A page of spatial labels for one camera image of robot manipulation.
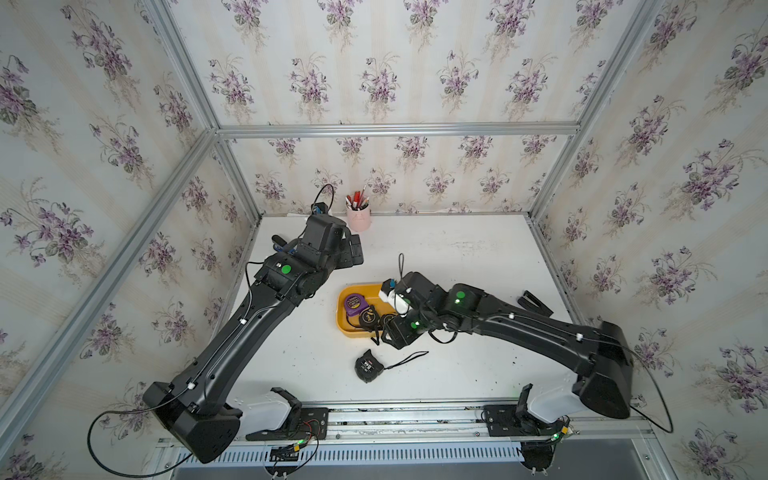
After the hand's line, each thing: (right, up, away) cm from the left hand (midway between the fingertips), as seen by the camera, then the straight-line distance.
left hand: (347, 246), depth 71 cm
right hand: (+11, -22, +2) cm, 25 cm away
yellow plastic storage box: (-2, -24, +17) cm, 29 cm away
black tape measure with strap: (+5, -33, +7) cm, 34 cm away
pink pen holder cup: (-1, +9, +40) cm, 41 cm away
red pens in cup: (-1, +16, +40) cm, 44 cm away
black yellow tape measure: (+4, -22, +17) cm, 28 cm away
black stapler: (+55, -18, +22) cm, 62 cm away
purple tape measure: (0, -18, +19) cm, 27 cm away
